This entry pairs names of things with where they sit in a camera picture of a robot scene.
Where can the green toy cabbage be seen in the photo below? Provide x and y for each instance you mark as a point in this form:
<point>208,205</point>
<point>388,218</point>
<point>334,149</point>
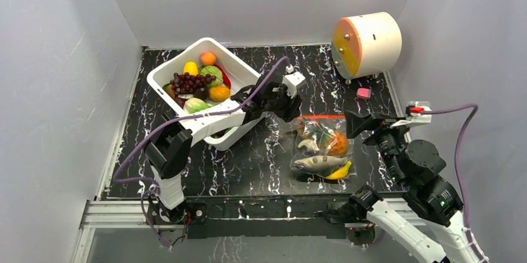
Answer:
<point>213,74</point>

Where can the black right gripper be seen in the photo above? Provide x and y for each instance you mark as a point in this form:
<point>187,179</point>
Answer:
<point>374,127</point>

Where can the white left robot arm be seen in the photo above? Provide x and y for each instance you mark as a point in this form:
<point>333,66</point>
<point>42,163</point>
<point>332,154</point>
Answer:
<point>168,150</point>

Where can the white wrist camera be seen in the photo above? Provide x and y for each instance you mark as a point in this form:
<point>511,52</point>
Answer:
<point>293,80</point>
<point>415,115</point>

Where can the yellow toy lemon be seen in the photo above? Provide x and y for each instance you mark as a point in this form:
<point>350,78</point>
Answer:
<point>191,69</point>

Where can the orange toy fruit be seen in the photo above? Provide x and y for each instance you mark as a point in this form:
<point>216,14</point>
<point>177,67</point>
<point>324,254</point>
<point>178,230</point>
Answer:
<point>208,59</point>

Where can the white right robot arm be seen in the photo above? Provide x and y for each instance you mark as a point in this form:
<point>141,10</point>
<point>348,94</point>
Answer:
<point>438,204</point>

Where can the grey toy fish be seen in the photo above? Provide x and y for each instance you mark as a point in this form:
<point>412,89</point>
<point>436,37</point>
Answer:
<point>322,165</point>

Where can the yellow toy banana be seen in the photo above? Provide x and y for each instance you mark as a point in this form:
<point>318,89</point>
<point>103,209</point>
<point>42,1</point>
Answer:
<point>340,173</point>

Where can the orange toy pineapple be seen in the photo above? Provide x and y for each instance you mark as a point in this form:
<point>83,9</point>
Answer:
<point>331,141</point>

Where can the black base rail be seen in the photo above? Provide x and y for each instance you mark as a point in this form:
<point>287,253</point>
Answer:
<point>267,215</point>

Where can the white plastic bin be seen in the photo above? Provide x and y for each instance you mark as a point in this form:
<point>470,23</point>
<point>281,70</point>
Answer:
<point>239,73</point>

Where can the orange toy mango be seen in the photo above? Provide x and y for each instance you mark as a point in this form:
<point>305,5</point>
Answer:
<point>219,93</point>

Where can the red toy grapes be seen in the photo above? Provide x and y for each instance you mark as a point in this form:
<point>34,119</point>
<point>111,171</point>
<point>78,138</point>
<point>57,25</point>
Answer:
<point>186,84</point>

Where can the clear zip top bag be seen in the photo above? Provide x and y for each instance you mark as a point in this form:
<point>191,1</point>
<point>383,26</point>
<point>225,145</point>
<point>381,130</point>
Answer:
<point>337,122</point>

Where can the white cylinder drum toy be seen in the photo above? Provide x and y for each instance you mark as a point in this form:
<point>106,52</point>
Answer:
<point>365,45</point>

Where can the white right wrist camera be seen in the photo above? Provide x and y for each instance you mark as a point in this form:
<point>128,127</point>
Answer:
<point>415,115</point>

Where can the red toy chili pepper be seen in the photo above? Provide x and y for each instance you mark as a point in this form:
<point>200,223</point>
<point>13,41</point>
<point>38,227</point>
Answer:
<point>225,79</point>

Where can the pink eraser block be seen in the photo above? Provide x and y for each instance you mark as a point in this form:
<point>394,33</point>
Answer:
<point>363,93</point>

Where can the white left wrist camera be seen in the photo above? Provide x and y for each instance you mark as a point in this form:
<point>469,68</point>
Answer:
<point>293,80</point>

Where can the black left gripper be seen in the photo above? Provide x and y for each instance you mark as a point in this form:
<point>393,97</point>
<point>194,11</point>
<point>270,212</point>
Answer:
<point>291,110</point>

